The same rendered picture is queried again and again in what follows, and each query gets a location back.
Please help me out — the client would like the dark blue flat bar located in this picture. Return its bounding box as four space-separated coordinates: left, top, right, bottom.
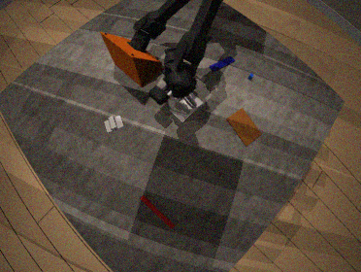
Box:
209 56 235 72

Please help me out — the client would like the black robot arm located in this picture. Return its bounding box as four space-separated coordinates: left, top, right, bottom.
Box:
127 0 223 99

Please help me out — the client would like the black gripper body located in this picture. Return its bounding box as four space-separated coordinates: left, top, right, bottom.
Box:
149 70 196 105

